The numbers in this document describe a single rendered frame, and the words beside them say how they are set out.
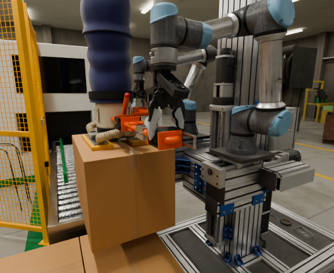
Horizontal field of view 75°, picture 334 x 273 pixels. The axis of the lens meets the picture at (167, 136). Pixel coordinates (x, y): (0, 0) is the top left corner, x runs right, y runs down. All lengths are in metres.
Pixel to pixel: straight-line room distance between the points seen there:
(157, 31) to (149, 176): 0.60
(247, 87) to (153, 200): 0.79
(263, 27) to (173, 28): 0.43
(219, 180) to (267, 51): 0.56
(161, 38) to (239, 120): 0.60
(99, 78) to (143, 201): 0.60
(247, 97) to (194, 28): 0.72
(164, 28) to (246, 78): 0.77
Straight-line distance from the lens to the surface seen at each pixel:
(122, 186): 0.95
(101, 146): 1.03
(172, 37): 0.63
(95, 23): 1.13
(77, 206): 1.73
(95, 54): 1.12
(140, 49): 12.06
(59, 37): 11.31
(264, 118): 0.99
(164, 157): 0.98
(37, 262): 1.33
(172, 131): 0.59
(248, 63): 1.31
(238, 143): 1.08
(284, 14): 0.96
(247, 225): 1.64
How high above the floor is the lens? 1.34
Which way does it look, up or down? 12 degrees down
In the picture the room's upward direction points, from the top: straight up
